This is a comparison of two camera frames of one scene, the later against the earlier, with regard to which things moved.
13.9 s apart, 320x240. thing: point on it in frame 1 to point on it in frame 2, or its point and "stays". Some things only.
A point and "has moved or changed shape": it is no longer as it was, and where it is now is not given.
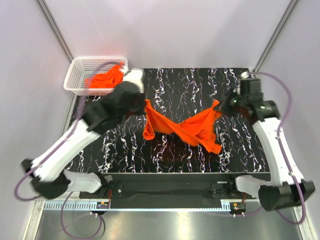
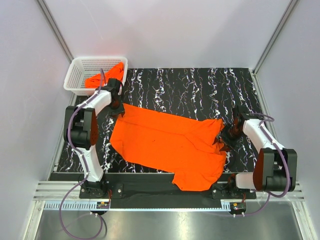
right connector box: x=238 y=206 stays
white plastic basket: x=82 y=69 stays
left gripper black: x=141 y=110 to x=120 y=110
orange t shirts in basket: x=112 y=78 stays
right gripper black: x=223 y=106 to x=229 y=145
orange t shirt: x=197 y=129 has moved or changed shape
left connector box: x=103 y=205 stays
